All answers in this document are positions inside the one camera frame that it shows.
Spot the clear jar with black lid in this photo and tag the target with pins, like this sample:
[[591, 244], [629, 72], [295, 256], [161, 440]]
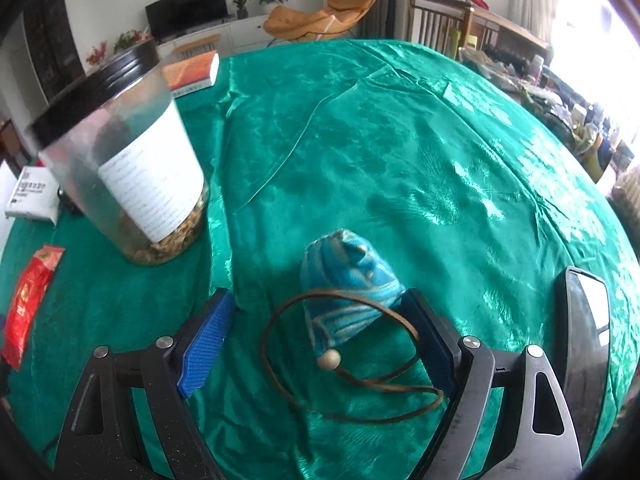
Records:
[[150, 175]]

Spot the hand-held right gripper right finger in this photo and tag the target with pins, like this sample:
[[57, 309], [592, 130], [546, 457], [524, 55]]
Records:
[[435, 345]]

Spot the potted plant with red flowers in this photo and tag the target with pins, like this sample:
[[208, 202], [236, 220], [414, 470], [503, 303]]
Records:
[[131, 40]]

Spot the black television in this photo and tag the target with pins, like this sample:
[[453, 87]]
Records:
[[185, 10]]

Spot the small wooden stool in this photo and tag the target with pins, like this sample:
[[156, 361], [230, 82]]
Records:
[[197, 40]]

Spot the orange book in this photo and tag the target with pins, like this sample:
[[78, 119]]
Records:
[[192, 72]]

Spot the wooden chair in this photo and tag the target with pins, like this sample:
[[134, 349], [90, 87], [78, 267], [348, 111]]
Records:
[[435, 20]]

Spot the black tall cabinet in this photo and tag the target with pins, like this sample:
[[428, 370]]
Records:
[[50, 35]]

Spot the white wet wipes pack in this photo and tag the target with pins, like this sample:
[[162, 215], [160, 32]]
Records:
[[32, 195]]

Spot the orange lounge chair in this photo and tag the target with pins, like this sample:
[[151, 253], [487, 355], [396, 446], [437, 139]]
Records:
[[320, 20]]

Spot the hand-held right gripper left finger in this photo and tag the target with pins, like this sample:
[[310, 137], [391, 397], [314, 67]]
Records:
[[207, 345]]

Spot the red flower bouquet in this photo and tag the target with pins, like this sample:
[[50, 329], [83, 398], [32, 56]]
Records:
[[96, 54]]

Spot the white television cabinet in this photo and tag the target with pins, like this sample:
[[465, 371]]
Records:
[[240, 30]]

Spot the red foil packet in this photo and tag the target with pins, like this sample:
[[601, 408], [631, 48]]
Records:
[[27, 300]]

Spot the green satin tablecloth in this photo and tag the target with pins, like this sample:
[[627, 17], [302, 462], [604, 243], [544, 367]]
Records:
[[400, 160]]

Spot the cluttered side table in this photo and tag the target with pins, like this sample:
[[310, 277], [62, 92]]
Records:
[[560, 105]]

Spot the black smartphone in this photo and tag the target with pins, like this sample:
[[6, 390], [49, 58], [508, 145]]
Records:
[[582, 360]]

